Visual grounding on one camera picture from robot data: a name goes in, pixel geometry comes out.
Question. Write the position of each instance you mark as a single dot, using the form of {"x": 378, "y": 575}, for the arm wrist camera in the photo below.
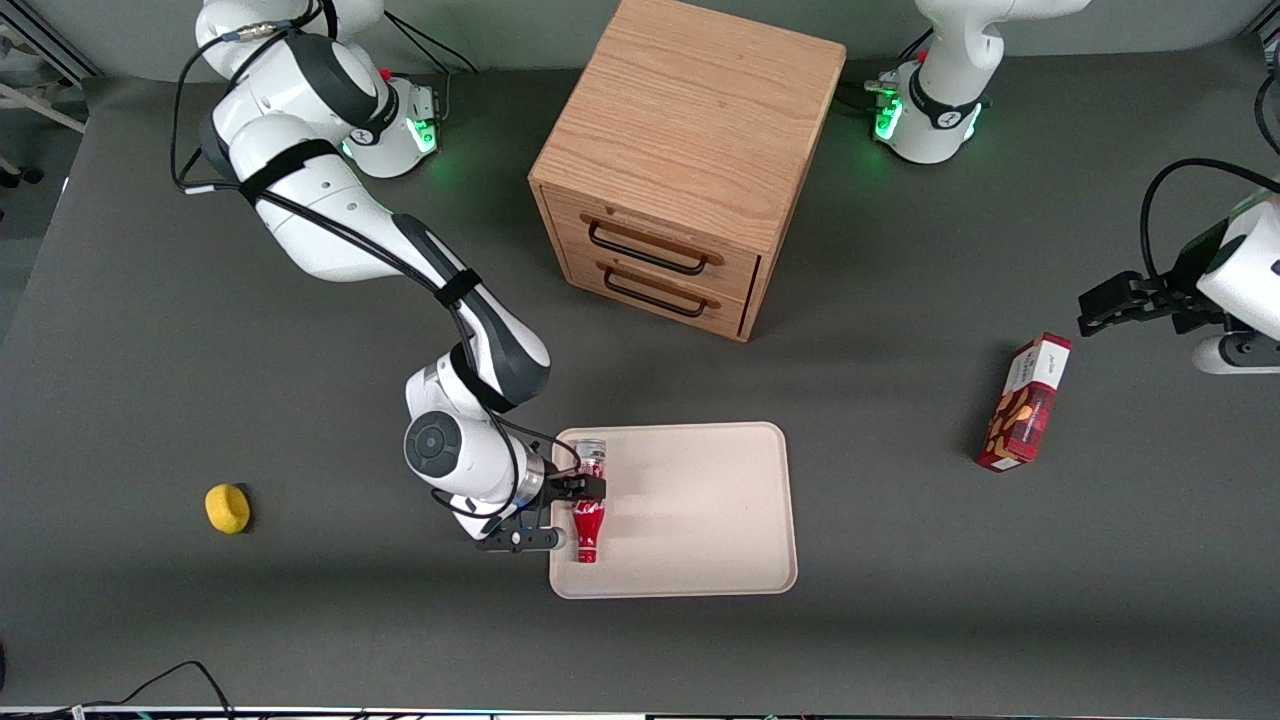
{"x": 520, "y": 540}
{"x": 1235, "y": 355}

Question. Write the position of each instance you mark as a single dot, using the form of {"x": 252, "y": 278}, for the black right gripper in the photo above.
{"x": 563, "y": 488}

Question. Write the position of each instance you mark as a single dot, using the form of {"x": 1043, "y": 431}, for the yellow lemon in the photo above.
{"x": 227, "y": 508}

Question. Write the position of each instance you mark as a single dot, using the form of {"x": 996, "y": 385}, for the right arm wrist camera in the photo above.
{"x": 520, "y": 540}

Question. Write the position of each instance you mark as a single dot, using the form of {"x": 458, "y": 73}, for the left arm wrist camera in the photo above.
{"x": 1235, "y": 355}

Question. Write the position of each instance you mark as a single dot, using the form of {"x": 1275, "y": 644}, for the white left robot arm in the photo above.
{"x": 950, "y": 60}

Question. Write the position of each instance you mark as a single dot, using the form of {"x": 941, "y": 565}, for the aluminium frame rail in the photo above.
{"x": 50, "y": 45}
{"x": 1265, "y": 20}

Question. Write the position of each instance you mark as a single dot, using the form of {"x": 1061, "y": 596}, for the white metal bar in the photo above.
{"x": 40, "y": 108}

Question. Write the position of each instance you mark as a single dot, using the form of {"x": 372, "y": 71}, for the oak wooden drawer cabinet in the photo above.
{"x": 690, "y": 110}

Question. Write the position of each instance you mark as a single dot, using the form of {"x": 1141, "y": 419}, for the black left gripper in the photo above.
{"x": 1172, "y": 297}

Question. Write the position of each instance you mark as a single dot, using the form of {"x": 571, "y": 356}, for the beige plastic tray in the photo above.
{"x": 690, "y": 510}

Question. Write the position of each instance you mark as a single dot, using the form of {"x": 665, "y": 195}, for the red coke bottle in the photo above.
{"x": 587, "y": 530}

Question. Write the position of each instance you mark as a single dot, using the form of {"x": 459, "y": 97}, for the red snack box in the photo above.
{"x": 1025, "y": 410}

